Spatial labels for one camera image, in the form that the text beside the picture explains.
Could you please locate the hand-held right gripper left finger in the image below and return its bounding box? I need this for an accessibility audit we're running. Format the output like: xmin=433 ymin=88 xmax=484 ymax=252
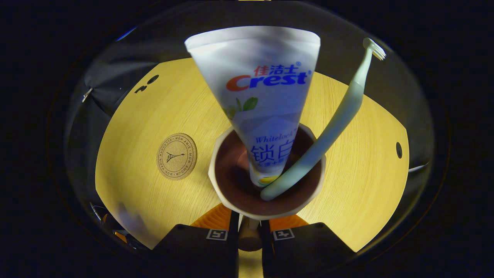
xmin=154 ymin=203 xmax=240 ymax=278

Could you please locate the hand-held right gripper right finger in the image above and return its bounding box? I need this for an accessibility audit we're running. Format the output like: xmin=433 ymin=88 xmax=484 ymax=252
xmin=261 ymin=214 xmax=356 ymax=278

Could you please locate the beige cup with brown inside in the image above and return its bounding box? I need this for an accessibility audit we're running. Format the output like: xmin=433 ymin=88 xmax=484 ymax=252
xmin=208 ymin=123 xmax=327 ymax=252

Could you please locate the round cork coaster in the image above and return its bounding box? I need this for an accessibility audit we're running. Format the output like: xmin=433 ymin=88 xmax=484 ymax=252
xmin=156 ymin=132 xmax=198 ymax=181

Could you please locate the pale green toothbrush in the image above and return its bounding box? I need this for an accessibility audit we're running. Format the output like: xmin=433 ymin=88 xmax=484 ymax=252
xmin=260 ymin=37 xmax=387 ymax=202

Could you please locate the white toothpaste tube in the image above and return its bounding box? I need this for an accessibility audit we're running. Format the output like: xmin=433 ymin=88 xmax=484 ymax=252
xmin=184 ymin=25 xmax=321 ymax=188

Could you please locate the wooden desktop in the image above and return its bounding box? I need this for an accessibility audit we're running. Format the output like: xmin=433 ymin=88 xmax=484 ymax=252
xmin=95 ymin=58 xmax=410 ymax=278

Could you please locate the black backdrop cloth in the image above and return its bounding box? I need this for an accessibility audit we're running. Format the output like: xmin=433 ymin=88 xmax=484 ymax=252
xmin=66 ymin=0 xmax=435 ymax=217

